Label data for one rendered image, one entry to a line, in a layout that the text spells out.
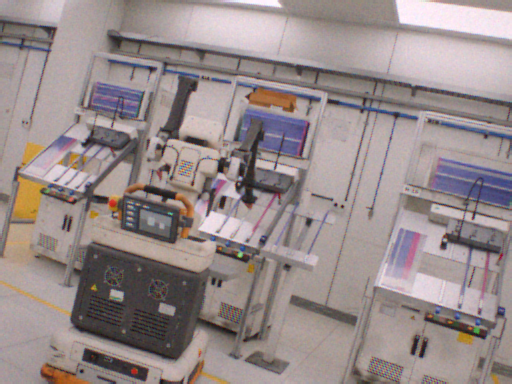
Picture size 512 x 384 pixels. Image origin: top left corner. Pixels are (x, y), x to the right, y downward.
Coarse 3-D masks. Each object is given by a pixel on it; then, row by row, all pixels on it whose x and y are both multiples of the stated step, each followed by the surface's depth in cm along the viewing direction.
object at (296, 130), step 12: (264, 120) 364; (276, 120) 360; (288, 120) 357; (300, 120) 355; (240, 132) 370; (276, 132) 360; (288, 132) 357; (300, 132) 353; (264, 144) 362; (276, 144) 359; (288, 144) 356; (300, 144) 353; (300, 156) 361
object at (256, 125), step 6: (252, 120) 290; (258, 120) 290; (252, 126) 285; (258, 126) 286; (252, 132) 280; (258, 132) 295; (246, 138) 276; (252, 138) 277; (246, 144) 271; (252, 144) 279; (234, 150) 265; (240, 150) 268; (246, 150) 267; (246, 156) 262; (246, 162) 262
